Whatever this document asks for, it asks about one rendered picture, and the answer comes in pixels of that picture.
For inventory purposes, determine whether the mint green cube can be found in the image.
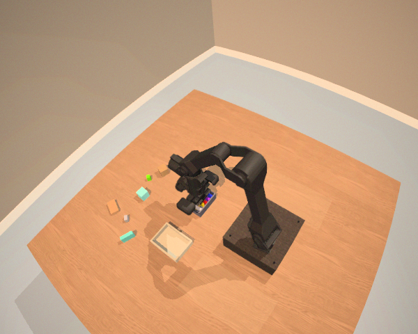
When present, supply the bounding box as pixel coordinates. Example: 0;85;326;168
136;187;149;201

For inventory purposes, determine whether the mint green rectangular block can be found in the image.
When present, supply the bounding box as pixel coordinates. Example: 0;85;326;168
120;231;135;243

